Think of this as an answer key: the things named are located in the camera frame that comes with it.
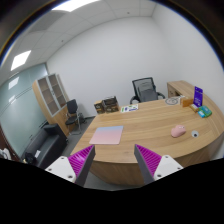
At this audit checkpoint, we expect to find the wooden side cabinet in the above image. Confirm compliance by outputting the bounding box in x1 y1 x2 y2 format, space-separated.
166 79 201 100

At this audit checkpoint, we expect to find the black mesh office chair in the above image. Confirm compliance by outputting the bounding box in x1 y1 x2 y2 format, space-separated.
130 77 165 103

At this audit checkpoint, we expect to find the green blue tissue pack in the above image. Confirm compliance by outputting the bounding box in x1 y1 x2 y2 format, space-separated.
198 106 212 118

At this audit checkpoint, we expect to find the black leather sofa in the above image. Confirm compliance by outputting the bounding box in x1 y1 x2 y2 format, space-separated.
22 124 68 169

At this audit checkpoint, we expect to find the wooden office desk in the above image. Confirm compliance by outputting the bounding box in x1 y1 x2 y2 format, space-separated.
70 95 224 188

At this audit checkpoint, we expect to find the dark box on desk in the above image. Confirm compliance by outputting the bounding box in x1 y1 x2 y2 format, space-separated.
103 96 119 113

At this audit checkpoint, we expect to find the small brown box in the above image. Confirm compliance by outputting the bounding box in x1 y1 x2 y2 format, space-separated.
94 101 105 114

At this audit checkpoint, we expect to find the wooden glass-door cabinet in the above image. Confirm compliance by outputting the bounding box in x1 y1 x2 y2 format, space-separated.
32 74 75 136

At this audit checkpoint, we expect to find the pink blue mouse pad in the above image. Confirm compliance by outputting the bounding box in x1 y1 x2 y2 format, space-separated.
90 126 123 145

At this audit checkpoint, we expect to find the pink computer mouse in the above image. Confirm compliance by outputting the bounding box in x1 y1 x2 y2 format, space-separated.
171 125 186 138

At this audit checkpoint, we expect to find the desk cable grommet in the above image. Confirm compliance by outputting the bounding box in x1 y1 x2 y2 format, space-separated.
191 130 199 138

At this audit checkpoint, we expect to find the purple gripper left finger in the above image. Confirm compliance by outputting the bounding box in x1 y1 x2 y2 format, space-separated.
46 145 96 186

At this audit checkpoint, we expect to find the white green leaflet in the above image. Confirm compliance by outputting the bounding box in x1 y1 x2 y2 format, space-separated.
120 104 138 113

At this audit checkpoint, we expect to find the small black visitor chair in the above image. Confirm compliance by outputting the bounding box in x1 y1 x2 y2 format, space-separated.
65 99 86 134

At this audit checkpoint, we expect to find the small wooden box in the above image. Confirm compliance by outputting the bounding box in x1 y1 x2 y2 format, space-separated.
181 97 193 107

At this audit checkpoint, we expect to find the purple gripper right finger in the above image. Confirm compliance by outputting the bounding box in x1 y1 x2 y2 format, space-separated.
134 144 182 185

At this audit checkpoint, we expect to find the purple sign stand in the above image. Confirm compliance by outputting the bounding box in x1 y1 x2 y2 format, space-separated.
193 87 203 107

